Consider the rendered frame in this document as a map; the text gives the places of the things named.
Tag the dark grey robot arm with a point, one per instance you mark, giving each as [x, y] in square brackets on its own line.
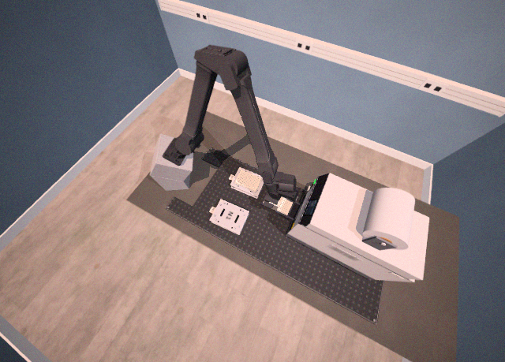
[208, 59]

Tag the white roll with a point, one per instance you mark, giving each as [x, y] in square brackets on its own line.
[390, 215]

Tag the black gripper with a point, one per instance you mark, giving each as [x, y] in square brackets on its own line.
[268, 199]

